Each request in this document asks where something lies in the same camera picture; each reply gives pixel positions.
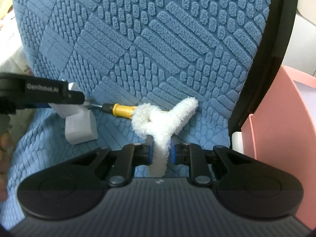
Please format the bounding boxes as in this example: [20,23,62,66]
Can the pink storage box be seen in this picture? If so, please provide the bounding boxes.
[242,66,315,229]

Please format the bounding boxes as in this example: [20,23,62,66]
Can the black sofa frame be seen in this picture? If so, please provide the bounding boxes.
[228,0,298,137]

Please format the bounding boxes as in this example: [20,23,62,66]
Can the person's left hand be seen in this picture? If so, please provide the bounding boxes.
[0,132,16,202]

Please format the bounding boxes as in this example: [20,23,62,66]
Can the yellow handled screwdriver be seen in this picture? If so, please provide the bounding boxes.
[85,99,171,120]

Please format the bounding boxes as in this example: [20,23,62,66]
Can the white rectangular block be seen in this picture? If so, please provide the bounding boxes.
[49,82,99,145]

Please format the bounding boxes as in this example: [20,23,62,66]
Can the white fluffy cloth strip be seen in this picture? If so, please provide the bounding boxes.
[131,97,198,178]

